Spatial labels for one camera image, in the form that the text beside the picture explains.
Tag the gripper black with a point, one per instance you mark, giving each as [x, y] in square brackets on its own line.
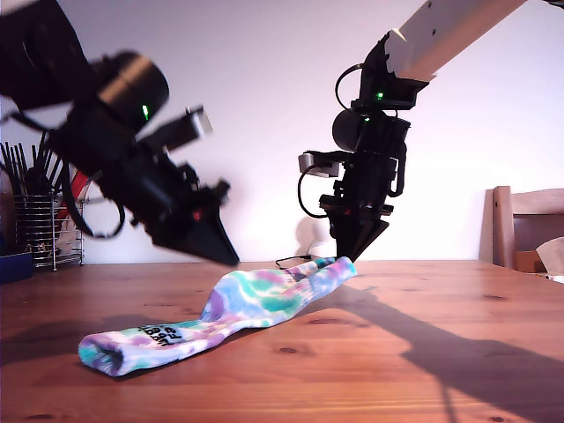
[368, 180]

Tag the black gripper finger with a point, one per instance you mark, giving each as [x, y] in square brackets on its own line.
[185, 242]
[220, 238]

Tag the tie-dye sock with black lettering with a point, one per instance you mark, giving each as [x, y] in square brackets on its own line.
[264, 295]

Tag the white paper packet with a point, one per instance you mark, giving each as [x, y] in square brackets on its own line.
[70, 240]

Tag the red paper packet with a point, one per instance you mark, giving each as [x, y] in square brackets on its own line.
[77, 187]

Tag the wooden chair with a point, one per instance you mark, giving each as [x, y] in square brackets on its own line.
[502, 220]

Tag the black chopstick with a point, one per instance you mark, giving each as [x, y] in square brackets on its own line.
[47, 161]
[56, 174]
[41, 152]
[9, 169]
[23, 161]
[14, 167]

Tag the black plastic spoon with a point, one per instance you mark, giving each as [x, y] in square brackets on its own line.
[35, 181]

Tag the blue plastic container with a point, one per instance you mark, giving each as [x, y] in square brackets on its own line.
[15, 269]

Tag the beige paper sheet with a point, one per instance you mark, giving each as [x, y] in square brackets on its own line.
[553, 255]

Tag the white paper item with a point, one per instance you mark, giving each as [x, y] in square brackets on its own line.
[557, 279]

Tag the white round security camera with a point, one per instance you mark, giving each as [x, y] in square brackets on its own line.
[319, 251]

